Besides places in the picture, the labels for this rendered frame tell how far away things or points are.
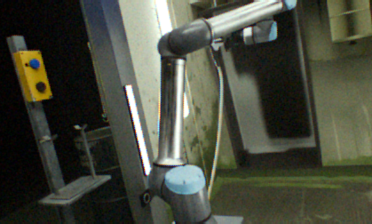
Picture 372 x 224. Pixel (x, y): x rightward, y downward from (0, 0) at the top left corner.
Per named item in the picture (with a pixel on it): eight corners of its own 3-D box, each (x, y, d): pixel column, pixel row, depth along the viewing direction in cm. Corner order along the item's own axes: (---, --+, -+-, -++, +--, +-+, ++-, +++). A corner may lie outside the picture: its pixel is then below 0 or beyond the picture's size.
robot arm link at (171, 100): (159, 208, 114) (166, 23, 112) (145, 195, 129) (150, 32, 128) (192, 203, 121) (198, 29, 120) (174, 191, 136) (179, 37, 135)
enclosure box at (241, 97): (245, 147, 246) (212, 7, 208) (320, 142, 220) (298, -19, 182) (237, 170, 217) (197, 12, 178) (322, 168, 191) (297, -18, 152)
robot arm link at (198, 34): (178, 24, 102) (295, -18, 131) (164, 32, 113) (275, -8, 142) (189, 54, 105) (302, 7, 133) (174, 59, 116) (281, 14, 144)
